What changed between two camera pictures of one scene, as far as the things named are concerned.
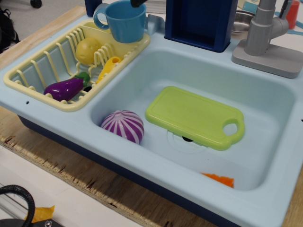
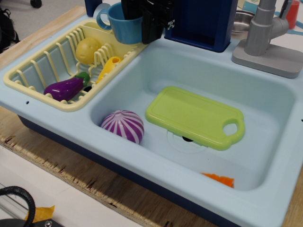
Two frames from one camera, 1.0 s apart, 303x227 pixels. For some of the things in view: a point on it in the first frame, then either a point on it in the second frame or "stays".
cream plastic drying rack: [66, 72] stays
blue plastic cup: [126, 23] stays
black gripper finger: [137, 3] -> [155, 14]
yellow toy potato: [85, 49] stays
